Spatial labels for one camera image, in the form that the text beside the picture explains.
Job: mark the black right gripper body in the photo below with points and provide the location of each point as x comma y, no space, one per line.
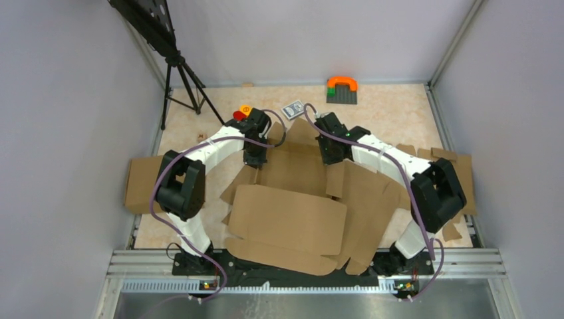
328,155

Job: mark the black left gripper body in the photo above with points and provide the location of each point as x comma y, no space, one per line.
255,155

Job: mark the large cardboard box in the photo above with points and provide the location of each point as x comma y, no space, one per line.
298,214

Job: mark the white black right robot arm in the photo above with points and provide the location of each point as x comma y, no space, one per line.
388,160

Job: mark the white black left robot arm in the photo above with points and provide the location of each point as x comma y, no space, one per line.
229,139

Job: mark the folded brown cardboard box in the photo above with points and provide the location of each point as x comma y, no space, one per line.
139,185

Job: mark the flat cardboard blank underneath left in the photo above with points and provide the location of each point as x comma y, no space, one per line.
300,139

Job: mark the small red toy piece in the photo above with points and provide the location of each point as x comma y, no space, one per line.
243,112

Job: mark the orange green grey toy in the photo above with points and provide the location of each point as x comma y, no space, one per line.
342,90

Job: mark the flat cardboard blank at right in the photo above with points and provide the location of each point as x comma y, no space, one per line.
443,189

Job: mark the black tripod stand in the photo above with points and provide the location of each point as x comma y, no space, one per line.
152,19

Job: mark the aluminium frame rail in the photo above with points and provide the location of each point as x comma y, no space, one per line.
150,271

